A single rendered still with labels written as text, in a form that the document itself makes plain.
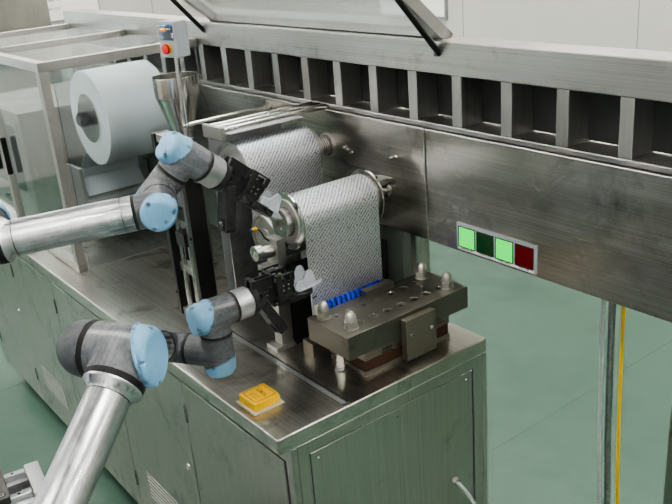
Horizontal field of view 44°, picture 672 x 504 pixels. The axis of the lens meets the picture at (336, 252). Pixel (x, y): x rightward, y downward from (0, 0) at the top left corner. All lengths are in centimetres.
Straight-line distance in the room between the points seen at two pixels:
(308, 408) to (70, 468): 63
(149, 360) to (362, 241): 78
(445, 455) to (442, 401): 17
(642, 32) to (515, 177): 262
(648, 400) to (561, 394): 35
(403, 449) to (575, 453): 133
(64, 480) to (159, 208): 56
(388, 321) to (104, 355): 73
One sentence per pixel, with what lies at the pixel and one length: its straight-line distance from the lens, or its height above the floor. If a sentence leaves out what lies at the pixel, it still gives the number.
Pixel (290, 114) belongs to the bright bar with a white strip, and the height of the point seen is 145.
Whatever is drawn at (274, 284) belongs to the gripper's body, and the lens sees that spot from 199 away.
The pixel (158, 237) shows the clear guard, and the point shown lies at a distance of 302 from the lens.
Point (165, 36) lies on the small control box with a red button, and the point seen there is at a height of 167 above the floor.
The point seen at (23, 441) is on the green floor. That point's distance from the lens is 383.
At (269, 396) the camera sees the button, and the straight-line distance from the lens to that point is 196.
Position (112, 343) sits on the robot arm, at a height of 124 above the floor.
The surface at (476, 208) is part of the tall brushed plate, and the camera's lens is 203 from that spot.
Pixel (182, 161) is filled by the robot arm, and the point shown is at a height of 147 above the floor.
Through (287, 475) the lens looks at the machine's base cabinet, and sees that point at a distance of 195.
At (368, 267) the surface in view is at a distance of 219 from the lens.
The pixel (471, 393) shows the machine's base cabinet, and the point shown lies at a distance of 224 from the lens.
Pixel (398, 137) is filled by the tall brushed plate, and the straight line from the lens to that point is 217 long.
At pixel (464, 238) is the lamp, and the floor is 118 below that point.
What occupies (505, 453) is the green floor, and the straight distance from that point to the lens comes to 333.
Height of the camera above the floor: 193
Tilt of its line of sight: 22 degrees down
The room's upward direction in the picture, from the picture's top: 5 degrees counter-clockwise
